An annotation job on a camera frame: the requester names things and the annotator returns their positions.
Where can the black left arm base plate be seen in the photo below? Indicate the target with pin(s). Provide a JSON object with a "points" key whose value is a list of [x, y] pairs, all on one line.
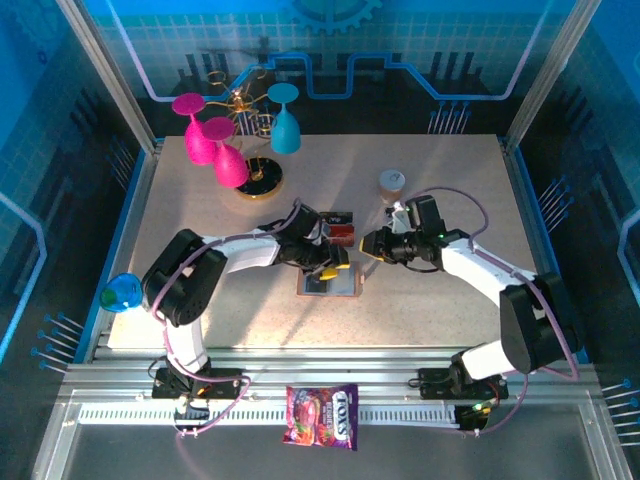
{"points": [[225, 382]]}

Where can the blue plastic cup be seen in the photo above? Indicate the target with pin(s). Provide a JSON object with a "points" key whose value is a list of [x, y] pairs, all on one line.
{"points": [[120, 295]]}

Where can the brown square tray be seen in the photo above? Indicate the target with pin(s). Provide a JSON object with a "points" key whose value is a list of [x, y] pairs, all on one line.
{"points": [[350, 285]]}

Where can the black controller board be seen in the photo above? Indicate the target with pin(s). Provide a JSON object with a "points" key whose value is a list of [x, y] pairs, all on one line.
{"points": [[192, 415], [475, 417]]}

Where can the pink wine glass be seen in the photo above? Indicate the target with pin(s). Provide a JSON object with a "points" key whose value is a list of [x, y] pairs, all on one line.
{"points": [[230, 165], [200, 142]]}

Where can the purple candy bag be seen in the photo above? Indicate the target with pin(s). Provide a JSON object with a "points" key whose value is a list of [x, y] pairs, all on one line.
{"points": [[320, 417]]}

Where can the clear acrylic card box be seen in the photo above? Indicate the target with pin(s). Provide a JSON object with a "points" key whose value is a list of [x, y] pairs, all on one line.
{"points": [[354, 230]]}

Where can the black credit card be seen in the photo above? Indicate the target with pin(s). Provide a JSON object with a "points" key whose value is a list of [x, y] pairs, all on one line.
{"points": [[337, 218]]}

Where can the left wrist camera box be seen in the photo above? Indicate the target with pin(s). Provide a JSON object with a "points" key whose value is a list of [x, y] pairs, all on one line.
{"points": [[317, 235]]}

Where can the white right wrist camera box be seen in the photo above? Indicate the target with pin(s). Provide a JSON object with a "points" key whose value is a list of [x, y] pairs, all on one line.
{"points": [[400, 217]]}

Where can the teal wine glass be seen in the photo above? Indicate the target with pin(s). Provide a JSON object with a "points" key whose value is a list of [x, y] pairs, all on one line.
{"points": [[286, 132]]}

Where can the red credit card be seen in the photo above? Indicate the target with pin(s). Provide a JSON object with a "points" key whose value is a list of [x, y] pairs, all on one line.
{"points": [[342, 230], [342, 240]]}

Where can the gold glass rack, black base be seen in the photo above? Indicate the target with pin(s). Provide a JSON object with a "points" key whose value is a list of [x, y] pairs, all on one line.
{"points": [[267, 177]]}

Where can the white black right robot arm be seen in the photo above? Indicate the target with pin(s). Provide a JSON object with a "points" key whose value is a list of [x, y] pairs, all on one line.
{"points": [[535, 325]]}

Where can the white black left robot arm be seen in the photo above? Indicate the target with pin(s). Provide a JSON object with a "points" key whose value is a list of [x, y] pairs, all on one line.
{"points": [[185, 280]]}

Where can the aluminium enclosure frame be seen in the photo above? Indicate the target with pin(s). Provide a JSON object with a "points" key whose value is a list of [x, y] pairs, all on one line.
{"points": [[325, 367]]}

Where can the tin can with silver lid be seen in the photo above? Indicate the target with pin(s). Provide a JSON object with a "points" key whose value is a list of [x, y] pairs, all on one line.
{"points": [[392, 181]]}

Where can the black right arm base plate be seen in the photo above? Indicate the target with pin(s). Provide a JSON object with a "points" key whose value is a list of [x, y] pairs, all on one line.
{"points": [[435, 384]]}

